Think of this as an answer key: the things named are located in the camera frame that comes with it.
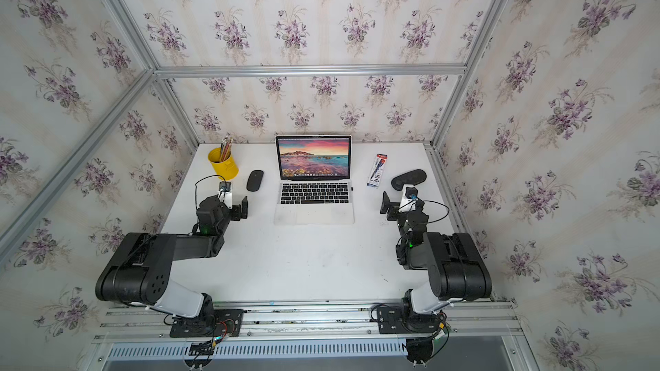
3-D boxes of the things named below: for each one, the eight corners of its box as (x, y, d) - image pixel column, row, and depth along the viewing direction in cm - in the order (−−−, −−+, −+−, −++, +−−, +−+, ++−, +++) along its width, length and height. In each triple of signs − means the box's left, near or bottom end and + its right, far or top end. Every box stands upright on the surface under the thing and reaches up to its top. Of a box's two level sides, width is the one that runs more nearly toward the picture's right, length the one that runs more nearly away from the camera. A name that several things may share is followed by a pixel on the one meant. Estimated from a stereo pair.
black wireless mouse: (246, 191, 106) (245, 187, 104) (251, 173, 112) (250, 170, 110) (260, 191, 106) (258, 187, 104) (263, 173, 112) (262, 170, 110)
